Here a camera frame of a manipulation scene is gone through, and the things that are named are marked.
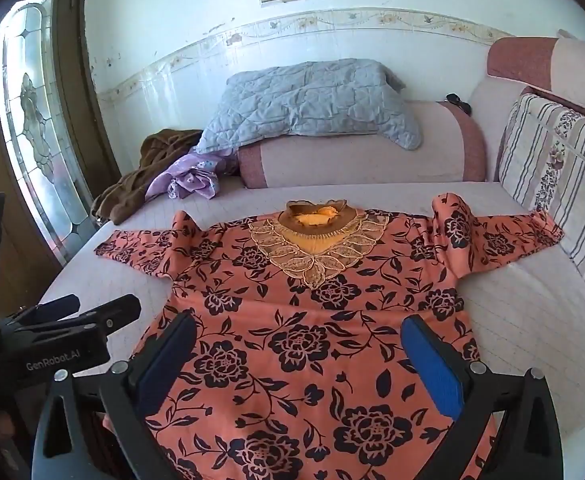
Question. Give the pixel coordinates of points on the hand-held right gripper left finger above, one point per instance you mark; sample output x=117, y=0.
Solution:
x=165, y=362

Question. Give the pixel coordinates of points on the purple garment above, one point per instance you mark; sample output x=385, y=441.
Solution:
x=192, y=177

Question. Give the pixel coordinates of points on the grey quilted pillow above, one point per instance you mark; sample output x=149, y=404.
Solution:
x=312, y=100

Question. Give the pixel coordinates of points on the brown garment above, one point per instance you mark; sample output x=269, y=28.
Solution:
x=127, y=185

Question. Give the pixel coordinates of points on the striped folded cloth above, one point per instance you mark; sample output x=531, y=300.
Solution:
x=562, y=175

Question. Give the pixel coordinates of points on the black sunglasses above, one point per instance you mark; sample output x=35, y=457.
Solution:
x=460, y=102

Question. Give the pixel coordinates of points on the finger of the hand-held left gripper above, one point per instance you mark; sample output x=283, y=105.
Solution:
x=60, y=307
x=115, y=312

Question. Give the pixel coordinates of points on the stained glass wooden door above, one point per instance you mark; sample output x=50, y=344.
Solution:
x=32, y=110

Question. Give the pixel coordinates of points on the pink sofa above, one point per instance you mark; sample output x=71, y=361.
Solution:
x=352, y=160

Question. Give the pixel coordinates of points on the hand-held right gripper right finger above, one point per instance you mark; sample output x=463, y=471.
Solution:
x=435, y=365

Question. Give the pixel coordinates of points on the orange black floral blouse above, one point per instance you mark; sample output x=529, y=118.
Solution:
x=322, y=340

